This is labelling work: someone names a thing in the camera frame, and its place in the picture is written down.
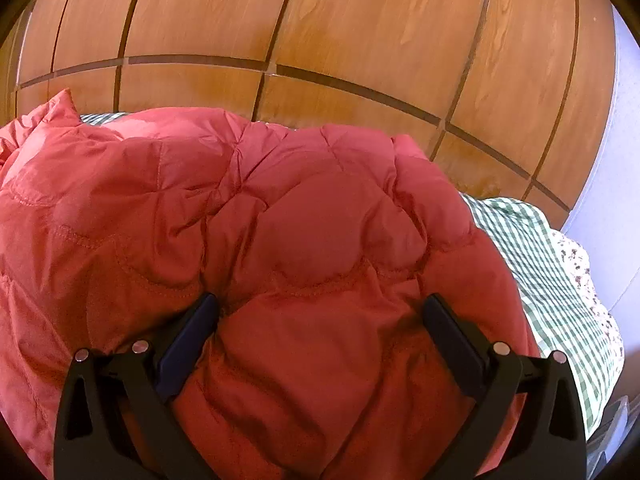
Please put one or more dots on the wooden wardrobe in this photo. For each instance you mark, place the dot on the wooden wardrobe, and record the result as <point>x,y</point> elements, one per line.
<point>350,35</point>

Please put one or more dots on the green checked bed sheet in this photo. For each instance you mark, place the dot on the green checked bed sheet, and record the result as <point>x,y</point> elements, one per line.
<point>540,270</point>

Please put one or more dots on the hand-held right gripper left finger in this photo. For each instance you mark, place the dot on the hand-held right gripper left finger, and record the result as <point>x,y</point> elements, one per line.
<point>187,345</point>

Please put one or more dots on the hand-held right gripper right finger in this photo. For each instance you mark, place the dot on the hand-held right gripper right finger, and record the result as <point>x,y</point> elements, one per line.
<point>452,345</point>

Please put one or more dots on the floral bedspread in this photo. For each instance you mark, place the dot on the floral bedspread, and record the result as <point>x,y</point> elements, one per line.
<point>582,267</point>

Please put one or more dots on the orange puffer jacket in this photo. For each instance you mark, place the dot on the orange puffer jacket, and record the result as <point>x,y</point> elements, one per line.
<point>300,220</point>

